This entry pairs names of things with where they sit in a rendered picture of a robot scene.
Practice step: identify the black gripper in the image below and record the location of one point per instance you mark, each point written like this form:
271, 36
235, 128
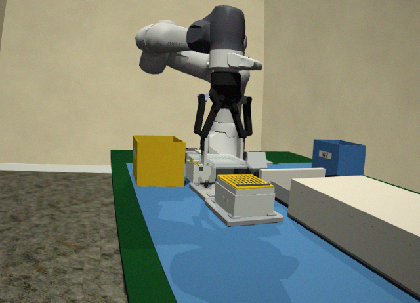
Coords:
224, 93

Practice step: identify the yellow open-top bin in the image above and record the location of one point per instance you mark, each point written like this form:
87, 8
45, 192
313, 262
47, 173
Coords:
158, 161

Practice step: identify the blue bench mat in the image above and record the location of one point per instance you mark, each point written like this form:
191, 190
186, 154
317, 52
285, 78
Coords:
205, 261

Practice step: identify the blue open-top bin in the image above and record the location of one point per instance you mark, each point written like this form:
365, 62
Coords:
341, 158

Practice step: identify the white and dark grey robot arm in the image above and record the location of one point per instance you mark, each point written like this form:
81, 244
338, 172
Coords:
214, 43

